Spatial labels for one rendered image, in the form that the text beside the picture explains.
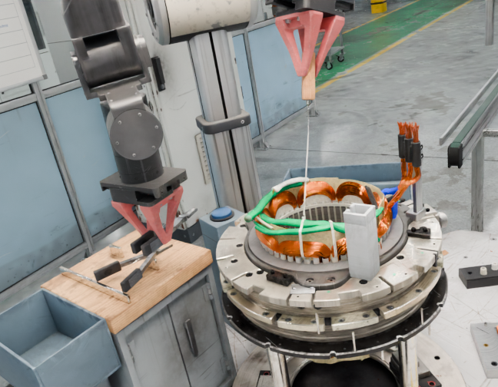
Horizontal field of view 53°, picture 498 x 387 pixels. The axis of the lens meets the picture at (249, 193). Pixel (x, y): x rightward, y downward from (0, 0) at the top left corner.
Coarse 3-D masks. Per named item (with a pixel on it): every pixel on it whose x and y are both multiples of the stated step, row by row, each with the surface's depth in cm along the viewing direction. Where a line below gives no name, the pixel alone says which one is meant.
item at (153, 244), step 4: (156, 236) 68; (148, 240) 67; (152, 240) 67; (156, 240) 68; (160, 240) 68; (144, 244) 66; (148, 244) 67; (152, 244) 67; (156, 244) 68; (160, 244) 68; (144, 248) 66; (148, 248) 67; (152, 248) 67; (156, 248) 68; (144, 252) 66; (148, 252) 67; (152, 252) 67
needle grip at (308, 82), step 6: (312, 60) 64; (312, 66) 64; (312, 72) 64; (306, 78) 64; (312, 78) 64; (306, 84) 64; (312, 84) 64; (306, 90) 64; (312, 90) 64; (306, 96) 64; (312, 96) 64
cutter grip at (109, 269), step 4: (116, 260) 76; (108, 264) 76; (112, 264) 75; (116, 264) 76; (100, 268) 75; (104, 268) 75; (108, 268) 75; (112, 268) 75; (116, 268) 76; (120, 268) 76; (96, 272) 74; (100, 272) 74; (104, 272) 75; (108, 272) 75; (112, 272) 76; (116, 272) 76; (96, 276) 74; (100, 276) 75; (104, 276) 75
